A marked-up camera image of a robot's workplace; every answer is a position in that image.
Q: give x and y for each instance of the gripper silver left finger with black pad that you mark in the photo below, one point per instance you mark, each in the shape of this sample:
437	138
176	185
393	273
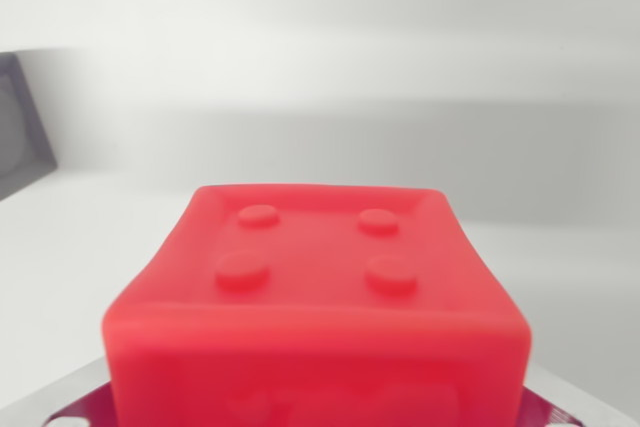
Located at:
55	404

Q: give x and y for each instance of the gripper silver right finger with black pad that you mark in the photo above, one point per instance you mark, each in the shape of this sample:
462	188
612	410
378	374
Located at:
570	409

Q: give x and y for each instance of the red embossed cube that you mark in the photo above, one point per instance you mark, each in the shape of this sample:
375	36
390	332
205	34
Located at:
315	337

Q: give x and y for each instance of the grey square tray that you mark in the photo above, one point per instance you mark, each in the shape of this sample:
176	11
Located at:
20	137

